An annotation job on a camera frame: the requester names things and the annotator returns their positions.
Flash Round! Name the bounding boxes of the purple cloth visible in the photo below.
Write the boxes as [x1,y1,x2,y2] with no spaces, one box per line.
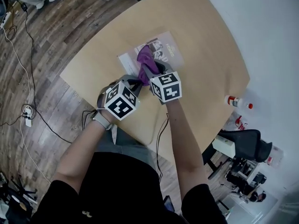
[136,44,161,86]

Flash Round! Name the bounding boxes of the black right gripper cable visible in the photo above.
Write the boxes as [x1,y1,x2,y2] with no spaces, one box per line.
[155,112,169,184]

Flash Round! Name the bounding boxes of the clear bag red print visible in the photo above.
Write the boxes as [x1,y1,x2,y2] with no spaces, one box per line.
[235,115,248,131]

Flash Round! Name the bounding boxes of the person's left forearm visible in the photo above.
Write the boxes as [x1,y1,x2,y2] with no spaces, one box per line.
[56,122,110,191]

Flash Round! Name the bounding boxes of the black phone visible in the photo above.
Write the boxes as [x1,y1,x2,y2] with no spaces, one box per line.
[163,195,175,212]

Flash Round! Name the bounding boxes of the black mesh office chair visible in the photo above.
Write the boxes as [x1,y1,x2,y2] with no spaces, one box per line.
[202,129,273,179]

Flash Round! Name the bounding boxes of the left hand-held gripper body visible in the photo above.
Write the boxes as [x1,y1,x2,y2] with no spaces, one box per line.
[104,81,141,122]

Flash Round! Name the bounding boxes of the small white box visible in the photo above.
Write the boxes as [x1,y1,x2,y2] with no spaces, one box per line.
[214,135,236,159]

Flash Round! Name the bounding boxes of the white power strip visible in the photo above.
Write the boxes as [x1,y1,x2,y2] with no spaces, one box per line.
[23,108,33,127]
[0,12,12,30]

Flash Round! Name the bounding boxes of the person's black shirt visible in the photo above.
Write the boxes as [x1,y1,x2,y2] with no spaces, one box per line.
[30,152,228,224]

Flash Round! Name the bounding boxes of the person's left hand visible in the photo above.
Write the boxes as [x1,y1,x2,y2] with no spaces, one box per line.
[97,86,111,117]

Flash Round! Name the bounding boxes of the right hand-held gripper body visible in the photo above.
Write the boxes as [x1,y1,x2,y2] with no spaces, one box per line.
[149,70,183,105]

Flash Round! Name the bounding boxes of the long white floor cable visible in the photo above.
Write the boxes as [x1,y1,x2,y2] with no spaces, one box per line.
[3,29,52,184]

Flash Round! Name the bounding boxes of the person's grey trousers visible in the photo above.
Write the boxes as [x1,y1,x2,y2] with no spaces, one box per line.
[95,125,157,170]

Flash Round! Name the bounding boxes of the person's right forearm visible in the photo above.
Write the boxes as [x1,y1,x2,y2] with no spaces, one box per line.
[166,100,208,199]

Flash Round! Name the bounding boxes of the grey photo-cover book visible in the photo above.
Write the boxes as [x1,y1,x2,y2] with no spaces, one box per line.
[117,31,185,77]

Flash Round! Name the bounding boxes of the long black floor cable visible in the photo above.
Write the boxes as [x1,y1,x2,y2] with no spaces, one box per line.
[23,6,37,112]

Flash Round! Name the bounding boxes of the clear bottle red cap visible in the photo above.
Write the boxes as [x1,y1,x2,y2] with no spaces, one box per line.
[225,95,253,110]

